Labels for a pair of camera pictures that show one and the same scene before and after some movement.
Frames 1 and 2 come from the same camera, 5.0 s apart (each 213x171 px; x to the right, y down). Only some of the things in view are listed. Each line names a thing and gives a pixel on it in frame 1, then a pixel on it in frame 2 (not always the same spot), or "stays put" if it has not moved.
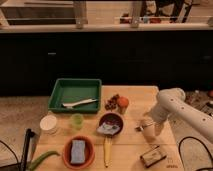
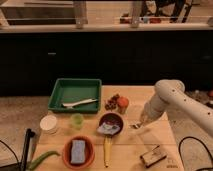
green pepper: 41,157 stays put
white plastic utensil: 70,105 stays put
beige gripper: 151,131 -> 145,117
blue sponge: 78,151 stays put
